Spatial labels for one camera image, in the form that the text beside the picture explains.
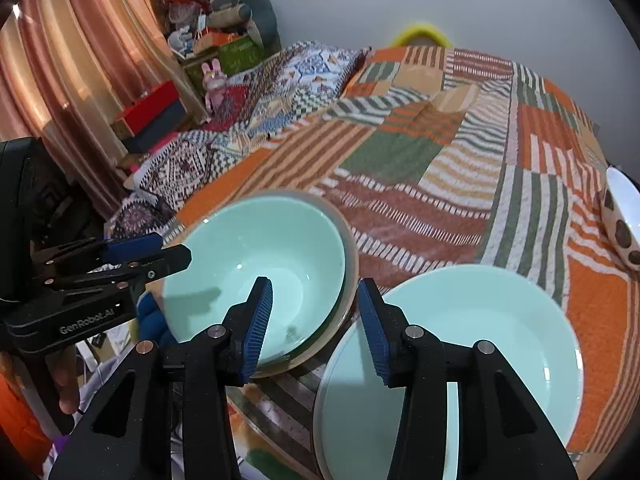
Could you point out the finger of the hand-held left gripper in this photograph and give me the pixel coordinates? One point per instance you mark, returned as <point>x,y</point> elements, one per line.
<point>135,245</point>
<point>160,262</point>

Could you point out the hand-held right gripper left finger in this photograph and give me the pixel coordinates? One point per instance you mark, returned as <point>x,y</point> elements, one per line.
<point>257,330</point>

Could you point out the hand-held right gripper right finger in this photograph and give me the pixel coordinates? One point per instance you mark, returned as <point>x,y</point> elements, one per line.
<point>375,330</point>

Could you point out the mint green bowl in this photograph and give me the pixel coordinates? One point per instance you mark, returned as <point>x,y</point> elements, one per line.
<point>352,270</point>

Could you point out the white plate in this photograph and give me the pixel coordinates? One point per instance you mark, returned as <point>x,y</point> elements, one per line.
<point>320,410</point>

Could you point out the green plate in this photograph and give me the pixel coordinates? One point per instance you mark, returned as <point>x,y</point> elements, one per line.
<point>500,320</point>

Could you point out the person's left hand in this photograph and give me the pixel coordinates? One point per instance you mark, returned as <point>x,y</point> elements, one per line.
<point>67,380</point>

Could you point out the orange clothing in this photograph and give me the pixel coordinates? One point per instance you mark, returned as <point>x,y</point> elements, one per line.
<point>20,410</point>

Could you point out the dark blue box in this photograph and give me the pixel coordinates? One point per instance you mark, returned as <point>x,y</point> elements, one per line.
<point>160,127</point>

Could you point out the red box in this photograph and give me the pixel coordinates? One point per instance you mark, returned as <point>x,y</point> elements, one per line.
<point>150,105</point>

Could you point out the orange striped patchwork blanket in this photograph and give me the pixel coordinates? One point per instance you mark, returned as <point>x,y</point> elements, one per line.
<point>425,160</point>

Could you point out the pink bunny toy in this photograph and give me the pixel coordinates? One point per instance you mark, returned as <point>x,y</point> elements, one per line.
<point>216,85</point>

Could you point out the pink curtain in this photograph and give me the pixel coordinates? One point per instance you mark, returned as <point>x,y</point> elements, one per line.
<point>75,70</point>

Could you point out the checkered patterned blanket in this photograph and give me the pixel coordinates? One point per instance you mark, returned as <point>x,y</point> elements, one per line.
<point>280,95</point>

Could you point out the green box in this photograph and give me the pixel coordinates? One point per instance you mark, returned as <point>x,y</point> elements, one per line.
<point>240,55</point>

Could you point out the grey plush toy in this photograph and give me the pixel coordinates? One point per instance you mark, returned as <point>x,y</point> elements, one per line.
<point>250,10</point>

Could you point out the brown spotted white bowl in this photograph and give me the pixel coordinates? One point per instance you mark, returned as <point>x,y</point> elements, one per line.
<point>622,230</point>

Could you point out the yellow round object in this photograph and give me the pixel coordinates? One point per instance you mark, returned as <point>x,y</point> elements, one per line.
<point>422,32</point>

